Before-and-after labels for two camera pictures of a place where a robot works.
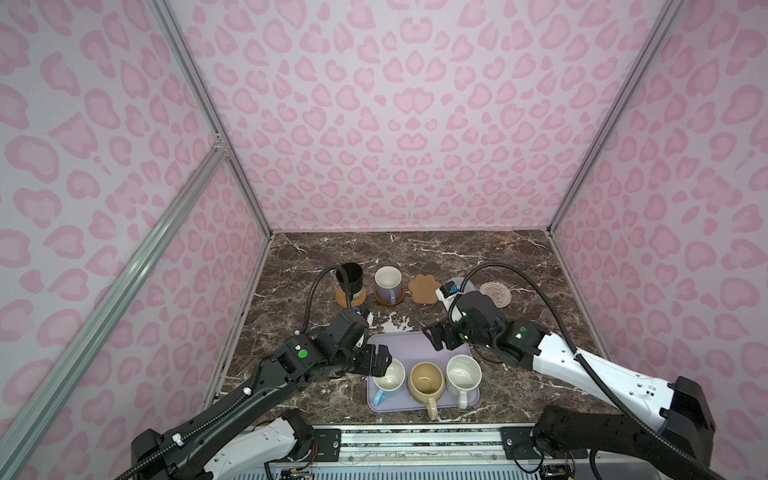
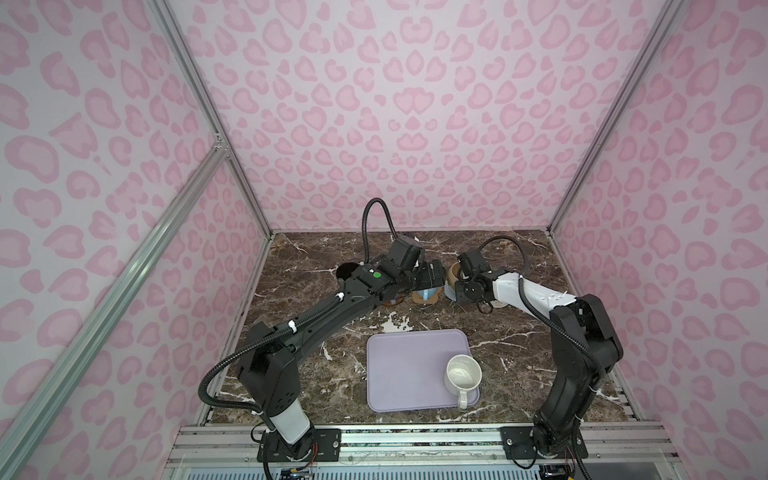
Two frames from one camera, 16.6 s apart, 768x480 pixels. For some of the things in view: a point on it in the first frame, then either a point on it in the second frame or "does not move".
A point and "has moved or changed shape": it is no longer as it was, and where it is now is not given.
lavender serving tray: (412, 348) does not move
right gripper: (446, 329) → (460, 295)
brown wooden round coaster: (403, 295) does not move
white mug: (463, 374) does not move
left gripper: (370, 365) → (428, 280)
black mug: (355, 277) does not move
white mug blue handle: (390, 381) → (427, 296)
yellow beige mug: (426, 383) has moved or changed shape
